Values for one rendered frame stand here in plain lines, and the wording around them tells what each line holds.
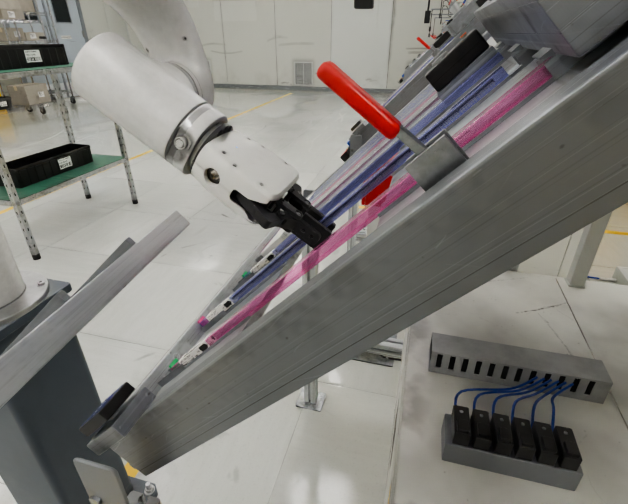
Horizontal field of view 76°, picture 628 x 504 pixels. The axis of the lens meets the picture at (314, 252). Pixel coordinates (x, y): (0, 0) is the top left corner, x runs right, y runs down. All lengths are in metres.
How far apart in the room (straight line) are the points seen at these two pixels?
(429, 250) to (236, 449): 1.20
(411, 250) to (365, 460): 1.15
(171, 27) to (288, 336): 0.42
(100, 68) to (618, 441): 0.81
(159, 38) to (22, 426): 0.71
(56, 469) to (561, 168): 1.00
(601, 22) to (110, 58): 0.43
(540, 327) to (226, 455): 0.95
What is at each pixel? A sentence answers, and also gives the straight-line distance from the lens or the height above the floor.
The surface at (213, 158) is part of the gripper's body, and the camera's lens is 0.45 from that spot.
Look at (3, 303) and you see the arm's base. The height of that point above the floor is 0.72.
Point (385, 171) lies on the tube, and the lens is 0.44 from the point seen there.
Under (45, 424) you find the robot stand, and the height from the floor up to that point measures 0.46.
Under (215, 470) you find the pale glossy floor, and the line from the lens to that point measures 1.36.
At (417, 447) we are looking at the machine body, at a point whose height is 0.62.
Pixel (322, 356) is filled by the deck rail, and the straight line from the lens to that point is 0.31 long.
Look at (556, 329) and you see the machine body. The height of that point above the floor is 0.62.
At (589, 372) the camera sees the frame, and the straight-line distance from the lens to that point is 0.76.
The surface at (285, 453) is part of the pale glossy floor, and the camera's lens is 1.36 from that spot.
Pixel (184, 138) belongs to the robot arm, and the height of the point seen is 1.02.
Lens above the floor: 1.12
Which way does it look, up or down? 29 degrees down
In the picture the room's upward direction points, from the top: straight up
